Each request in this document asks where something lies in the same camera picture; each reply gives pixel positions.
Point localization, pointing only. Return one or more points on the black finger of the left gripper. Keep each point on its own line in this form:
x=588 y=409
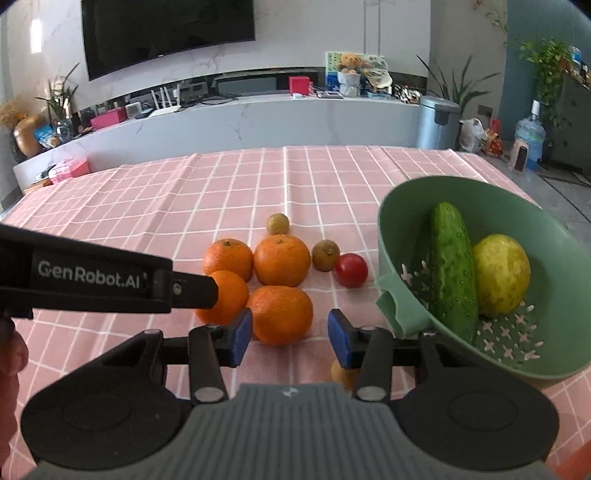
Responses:
x=192 y=291

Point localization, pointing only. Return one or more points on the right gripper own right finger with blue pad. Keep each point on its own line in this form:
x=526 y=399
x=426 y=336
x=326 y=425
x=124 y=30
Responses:
x=366 y=349

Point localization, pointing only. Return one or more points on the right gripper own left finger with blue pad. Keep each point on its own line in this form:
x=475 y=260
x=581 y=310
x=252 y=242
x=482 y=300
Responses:
x=211 y=347

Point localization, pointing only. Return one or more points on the orange tangerine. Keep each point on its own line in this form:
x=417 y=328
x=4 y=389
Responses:
x=281 y=315
x=282 y=260
x=233 y=294
x=229 y=254

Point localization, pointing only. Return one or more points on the green cucumber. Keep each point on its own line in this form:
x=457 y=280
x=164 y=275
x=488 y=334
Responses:
x=453 y=292

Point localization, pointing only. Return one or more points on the yellow-green pear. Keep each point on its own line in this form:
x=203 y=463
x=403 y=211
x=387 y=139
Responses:
x=503 y=274

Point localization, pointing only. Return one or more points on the person's left hand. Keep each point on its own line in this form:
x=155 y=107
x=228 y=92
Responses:
x=14 y=355

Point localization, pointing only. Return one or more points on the red cherry tomato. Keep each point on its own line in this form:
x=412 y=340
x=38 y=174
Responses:
x=351 y=270

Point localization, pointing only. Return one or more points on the small brown kiwi near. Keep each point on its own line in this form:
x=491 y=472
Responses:
x=324 y=255

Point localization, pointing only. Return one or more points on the small brown kiwi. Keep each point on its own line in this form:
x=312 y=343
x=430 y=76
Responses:
x=278 y=224
x=324 y=255

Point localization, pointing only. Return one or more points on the pink storage box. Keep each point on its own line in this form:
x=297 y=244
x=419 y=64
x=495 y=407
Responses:
x=69 y=168

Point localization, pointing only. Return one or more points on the small brown kiwi far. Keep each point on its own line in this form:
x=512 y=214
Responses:
x=278 y=224

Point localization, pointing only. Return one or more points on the brown round vase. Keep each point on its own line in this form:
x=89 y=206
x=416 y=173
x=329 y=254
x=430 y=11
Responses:
x=24 y=135

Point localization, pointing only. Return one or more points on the green plant on cabinet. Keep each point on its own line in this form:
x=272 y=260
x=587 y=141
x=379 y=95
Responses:
x=59 y=105

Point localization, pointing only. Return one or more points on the pink box on cabinet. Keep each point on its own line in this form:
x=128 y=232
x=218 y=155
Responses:
x=109 y=118

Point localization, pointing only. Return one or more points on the white wifi router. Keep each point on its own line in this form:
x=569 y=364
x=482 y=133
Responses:
x=165 y=101

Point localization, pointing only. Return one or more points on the green colander bowl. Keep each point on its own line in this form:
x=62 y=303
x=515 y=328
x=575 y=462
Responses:
x=547 y=337

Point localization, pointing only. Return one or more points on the grey tv cabinet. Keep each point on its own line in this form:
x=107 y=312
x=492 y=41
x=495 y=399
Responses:
x=264 y=121

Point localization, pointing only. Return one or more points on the red box on cabinet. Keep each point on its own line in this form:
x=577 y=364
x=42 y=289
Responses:
x=299 y=85

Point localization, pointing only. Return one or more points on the blue-grey pedal trash bin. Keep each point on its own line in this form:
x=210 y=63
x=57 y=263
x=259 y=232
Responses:
x=438 y=124

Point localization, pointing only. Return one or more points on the white plastic bag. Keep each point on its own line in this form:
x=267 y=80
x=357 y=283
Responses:
x=472 y=135

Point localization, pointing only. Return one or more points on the black television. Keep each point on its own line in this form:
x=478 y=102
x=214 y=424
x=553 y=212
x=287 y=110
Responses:
x=121 y=33

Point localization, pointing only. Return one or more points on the teddy bear bouquet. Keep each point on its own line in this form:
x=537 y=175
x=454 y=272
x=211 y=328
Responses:
x=357 y=75

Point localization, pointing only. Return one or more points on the potted plant beside bin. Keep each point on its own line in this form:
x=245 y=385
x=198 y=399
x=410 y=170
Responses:
x=457 y=89

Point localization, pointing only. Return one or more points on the blue water bottle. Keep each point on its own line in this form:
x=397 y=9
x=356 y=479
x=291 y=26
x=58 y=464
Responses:
x=531 y=131

